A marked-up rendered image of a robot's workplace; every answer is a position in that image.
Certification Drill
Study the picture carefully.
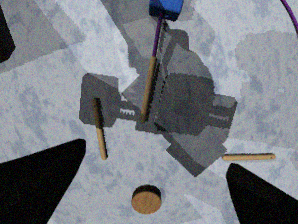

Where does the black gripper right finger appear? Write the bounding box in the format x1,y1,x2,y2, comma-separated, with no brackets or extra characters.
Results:
226,163,298,224

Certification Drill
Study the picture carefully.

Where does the tan round disc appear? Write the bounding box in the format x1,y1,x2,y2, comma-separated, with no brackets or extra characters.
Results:
130,185,162,214

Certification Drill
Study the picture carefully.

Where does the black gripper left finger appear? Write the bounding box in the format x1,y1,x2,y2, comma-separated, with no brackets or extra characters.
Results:
0,139,85,224

